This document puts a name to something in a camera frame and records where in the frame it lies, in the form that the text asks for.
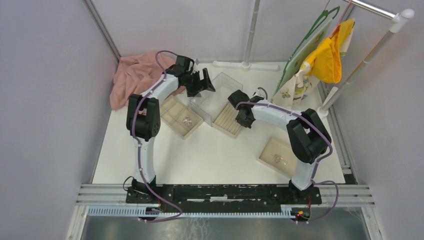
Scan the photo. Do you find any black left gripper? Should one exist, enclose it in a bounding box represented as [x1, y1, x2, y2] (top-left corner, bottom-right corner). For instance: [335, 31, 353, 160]
[182, 69, 216, 99]

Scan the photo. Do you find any beige ring roll tray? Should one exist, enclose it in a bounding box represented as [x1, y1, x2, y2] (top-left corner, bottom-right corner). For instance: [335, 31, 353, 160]
[212, 102, 242, 139]

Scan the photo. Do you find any clear acrylic box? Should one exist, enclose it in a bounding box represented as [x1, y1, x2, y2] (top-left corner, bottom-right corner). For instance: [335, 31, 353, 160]
[189, 72, 243, 127]

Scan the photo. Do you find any beige compartment tray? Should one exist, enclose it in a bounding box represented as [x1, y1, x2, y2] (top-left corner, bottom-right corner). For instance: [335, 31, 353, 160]
[160, 95, 204, 140]

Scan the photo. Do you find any silver chain bracelet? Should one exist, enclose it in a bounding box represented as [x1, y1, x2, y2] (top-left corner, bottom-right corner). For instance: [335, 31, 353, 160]
[270, 153, 287, 166]

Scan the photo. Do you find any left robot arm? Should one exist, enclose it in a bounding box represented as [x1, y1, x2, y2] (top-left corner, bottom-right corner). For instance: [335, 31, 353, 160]
[126, 55, 215, 204]

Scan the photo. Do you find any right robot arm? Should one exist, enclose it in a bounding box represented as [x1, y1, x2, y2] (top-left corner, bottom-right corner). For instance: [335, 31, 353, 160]
[227, 90, 333, 204]

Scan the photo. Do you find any cream cartoon print garment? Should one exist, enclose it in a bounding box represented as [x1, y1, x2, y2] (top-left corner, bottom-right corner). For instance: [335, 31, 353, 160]
[270, 19, 356, 110]

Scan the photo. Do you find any green cartoon print cloth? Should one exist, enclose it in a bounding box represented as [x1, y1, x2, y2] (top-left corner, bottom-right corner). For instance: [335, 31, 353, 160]
[274, 18, 333, 94]

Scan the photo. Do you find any pink crumpled cloth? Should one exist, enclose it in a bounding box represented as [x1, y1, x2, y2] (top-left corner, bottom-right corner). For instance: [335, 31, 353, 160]
[109, 52, 176, 111]

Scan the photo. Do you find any yellow garment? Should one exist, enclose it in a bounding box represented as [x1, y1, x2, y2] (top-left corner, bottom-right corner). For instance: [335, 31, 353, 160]
[302, 18, 356, 84]

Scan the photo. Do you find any green hanger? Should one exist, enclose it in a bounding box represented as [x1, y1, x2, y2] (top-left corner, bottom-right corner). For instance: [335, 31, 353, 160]
[275, 6, 341, 93]

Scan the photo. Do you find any white clothes rack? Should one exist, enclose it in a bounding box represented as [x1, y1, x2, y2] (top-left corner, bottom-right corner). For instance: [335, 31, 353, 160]
[211, 0, 416, 120]

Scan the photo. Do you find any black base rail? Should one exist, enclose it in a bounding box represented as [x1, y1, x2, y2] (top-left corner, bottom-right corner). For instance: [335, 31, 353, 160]
[123, 182, 323, 214]

